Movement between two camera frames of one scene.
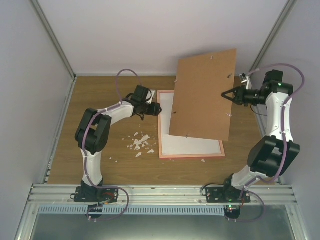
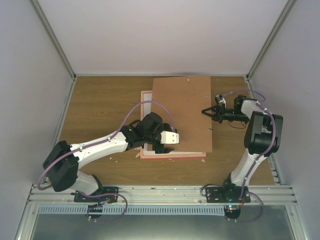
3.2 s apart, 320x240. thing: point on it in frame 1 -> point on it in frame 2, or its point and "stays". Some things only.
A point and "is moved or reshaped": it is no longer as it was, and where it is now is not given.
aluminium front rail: x=64 y=194 stays
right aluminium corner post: x=290 y=5 stays
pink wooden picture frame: x=173 y=146 is moved or reshaped
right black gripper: x=239 y=97 -> x=219 y=112
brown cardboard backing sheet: x=199 y=110 is moved or reshaped
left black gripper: x=155 y=111 -> x=161 y=149
